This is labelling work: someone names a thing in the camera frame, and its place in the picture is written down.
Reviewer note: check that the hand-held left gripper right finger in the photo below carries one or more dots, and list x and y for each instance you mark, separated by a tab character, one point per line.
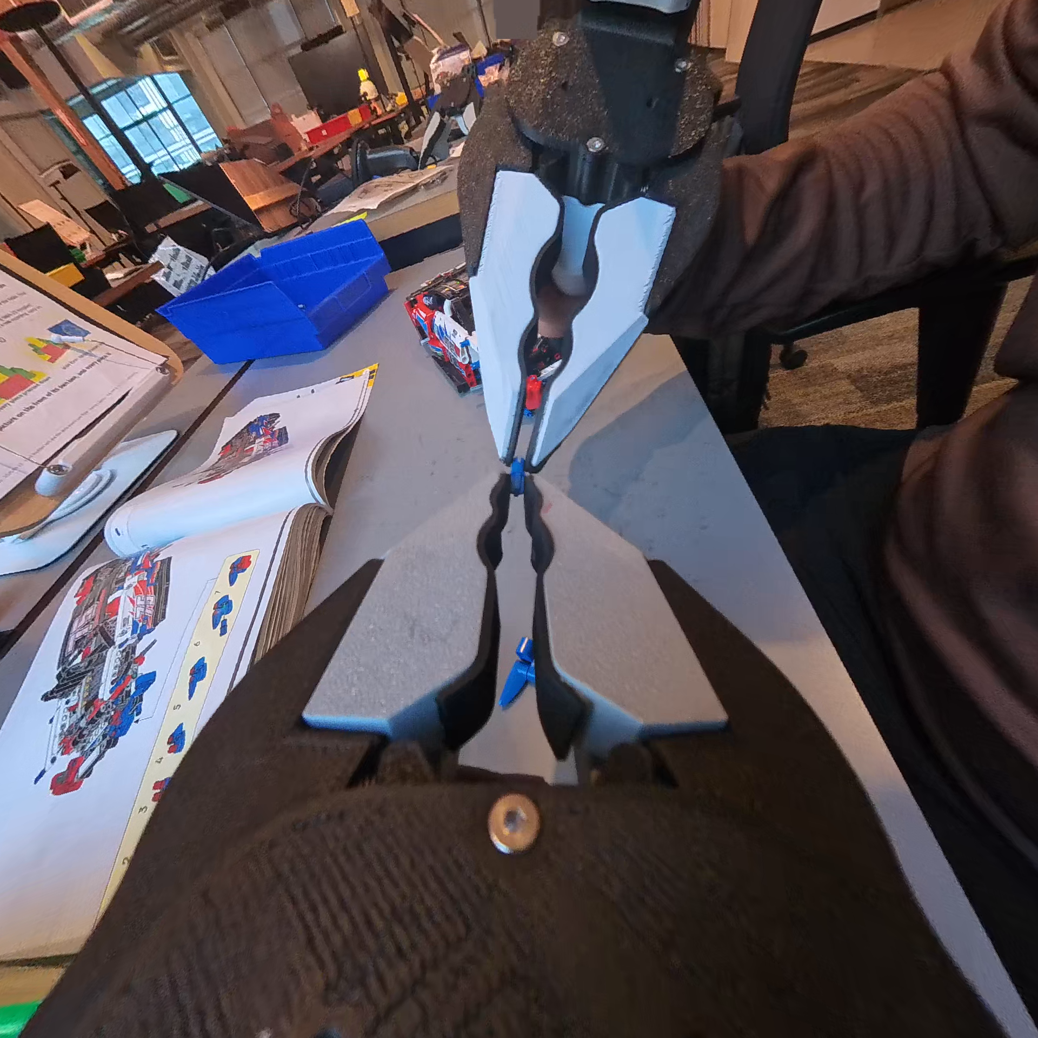
632	649

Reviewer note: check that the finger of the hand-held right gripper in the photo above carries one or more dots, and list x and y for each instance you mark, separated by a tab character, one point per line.
503	267
616	284

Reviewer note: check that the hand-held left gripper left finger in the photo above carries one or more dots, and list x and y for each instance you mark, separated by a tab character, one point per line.
405	641

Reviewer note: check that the blue curved toy piece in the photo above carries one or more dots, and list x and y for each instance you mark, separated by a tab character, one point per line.
515	677

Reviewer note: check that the blue toy pin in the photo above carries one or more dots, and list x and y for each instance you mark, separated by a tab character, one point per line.
517	474

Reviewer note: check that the person's right hand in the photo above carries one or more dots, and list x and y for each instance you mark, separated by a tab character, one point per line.
558	316

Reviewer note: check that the toy brick car model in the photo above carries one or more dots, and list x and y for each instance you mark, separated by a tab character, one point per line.
442	324

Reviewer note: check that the printed paper sheet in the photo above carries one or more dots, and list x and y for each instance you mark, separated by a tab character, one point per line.
405	185

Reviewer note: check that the black office chair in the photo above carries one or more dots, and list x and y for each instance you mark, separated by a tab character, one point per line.
770	73

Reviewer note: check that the cluttered background workbench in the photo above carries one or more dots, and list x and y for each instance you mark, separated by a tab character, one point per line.
324	130

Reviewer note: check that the person's black trousers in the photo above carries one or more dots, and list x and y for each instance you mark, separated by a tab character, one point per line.
827	527

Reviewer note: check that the blue plastic bin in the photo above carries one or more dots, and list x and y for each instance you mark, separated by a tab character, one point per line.
267	300

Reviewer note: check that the black background monitor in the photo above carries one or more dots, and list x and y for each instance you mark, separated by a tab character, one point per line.
332	73

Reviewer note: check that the open instruction booklet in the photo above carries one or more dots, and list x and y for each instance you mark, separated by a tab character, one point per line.
122	689

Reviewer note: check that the white flat object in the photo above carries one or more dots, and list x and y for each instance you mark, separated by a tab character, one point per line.
97	478

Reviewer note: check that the large paned window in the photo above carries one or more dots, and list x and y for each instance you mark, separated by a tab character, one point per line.
138	122

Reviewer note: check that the wooden board with instruction sheet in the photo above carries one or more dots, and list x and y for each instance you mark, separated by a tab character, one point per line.
49	365

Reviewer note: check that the black floor lamp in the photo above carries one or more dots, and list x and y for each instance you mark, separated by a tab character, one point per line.
28	12

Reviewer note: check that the green plastic bin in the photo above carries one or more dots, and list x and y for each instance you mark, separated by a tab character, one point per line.
16	1020

